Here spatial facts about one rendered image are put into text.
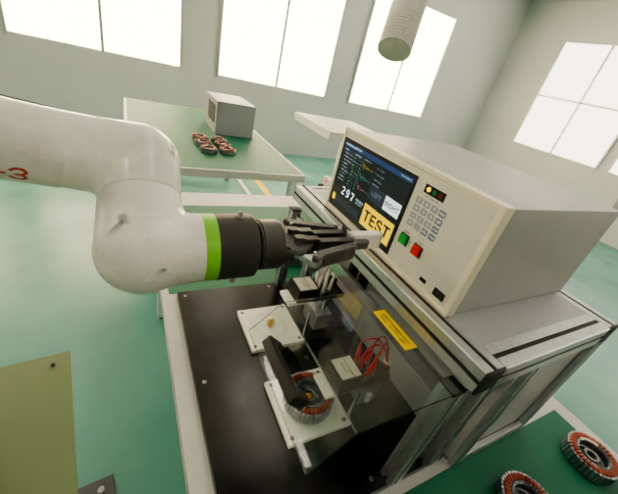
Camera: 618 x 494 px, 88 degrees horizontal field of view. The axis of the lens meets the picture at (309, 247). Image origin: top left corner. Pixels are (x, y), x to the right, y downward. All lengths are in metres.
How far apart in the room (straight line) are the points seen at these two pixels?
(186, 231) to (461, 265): 0.41
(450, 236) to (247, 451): 0.55
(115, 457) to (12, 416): 0.81
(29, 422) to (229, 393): 0.36
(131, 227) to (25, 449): 0.52
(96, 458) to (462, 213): 1.51
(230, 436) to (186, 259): 0.44
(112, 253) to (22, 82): 4.88
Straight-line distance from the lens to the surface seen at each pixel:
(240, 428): 0.76
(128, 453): 1.63
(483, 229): 0.54
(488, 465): 0.96
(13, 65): 5.24
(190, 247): 0.41
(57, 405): 0.86
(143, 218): 0.41
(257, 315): 0.95
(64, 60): 5.14
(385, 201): 0.68
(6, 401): 0.90
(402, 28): 1.80
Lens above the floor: 1.43
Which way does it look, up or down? 29 degrees down
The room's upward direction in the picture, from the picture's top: 15 degrees clockwise
